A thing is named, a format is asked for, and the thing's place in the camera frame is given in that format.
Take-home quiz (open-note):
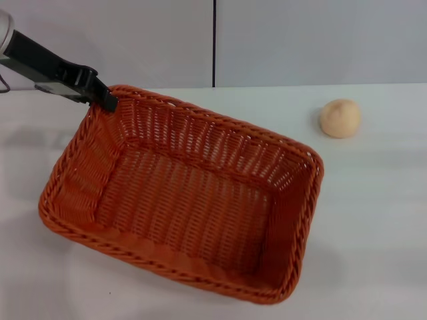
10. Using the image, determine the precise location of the orange woven rectangular basket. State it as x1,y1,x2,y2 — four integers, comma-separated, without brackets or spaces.
37,84,325,306

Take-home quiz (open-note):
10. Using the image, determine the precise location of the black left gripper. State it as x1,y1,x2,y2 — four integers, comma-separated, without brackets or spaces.
0,29,120,113

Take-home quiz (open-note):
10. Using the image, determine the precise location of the round beige bread bun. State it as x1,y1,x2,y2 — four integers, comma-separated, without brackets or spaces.
319,98,362,139

